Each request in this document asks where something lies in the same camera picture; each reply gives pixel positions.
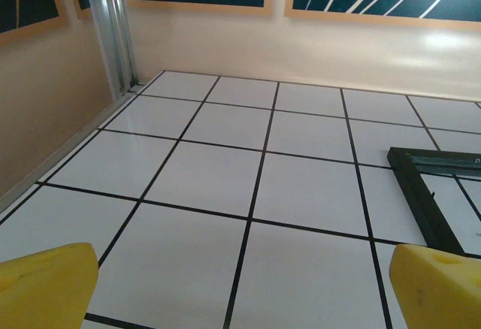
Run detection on aluminium table side rail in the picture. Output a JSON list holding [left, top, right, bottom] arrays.
[[0, 83, 146, 213]]

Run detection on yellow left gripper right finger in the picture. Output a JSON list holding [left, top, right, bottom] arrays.
[[389, 244, 481, 329]]

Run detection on aluminium corner post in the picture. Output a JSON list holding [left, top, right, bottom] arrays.
[[80, 0, 146, 101]]

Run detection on black picture frame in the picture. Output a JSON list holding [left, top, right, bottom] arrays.
[[386, 146, 481, 258]]

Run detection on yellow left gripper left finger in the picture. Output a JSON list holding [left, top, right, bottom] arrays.
[[0, 242, 100, 329]]

